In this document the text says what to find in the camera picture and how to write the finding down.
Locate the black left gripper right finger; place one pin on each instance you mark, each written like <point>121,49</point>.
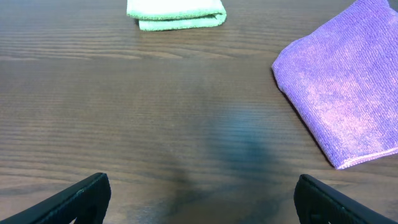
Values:
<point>318,203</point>

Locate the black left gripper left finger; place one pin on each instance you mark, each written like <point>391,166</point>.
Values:
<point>85,202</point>

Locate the purple microfibre cloth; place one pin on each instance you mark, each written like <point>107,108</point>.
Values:
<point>342,80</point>

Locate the folded green cloth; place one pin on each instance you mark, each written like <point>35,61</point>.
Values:
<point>159,15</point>

